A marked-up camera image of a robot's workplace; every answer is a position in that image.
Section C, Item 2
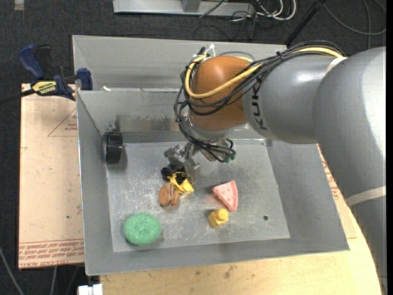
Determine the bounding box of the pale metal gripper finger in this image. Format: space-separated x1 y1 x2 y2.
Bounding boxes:
163 144 185 172
185 160 202 184

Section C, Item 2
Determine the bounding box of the grey metal bin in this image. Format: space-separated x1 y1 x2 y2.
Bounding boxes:
72 34 350 277

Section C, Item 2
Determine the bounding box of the orange-brown toy cookie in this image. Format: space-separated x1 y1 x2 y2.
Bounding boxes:
158 182 181 208

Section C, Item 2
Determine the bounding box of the green round sponge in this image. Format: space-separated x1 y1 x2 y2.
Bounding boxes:
122 212 163 247

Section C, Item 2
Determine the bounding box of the pink toy cheese wedge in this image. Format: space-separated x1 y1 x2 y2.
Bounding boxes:
211 180 239 213

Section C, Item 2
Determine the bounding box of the yellow and black toy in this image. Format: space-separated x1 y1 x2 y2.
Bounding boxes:
160 165 195 197

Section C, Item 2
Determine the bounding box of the black tape roll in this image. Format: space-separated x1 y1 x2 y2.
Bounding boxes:
103 131 125 165

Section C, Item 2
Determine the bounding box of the brown cardboard board red print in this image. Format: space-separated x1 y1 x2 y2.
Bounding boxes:
18 83 359 270

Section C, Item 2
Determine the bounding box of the yellow block with knob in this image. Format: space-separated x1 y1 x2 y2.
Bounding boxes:
207 208 230 229

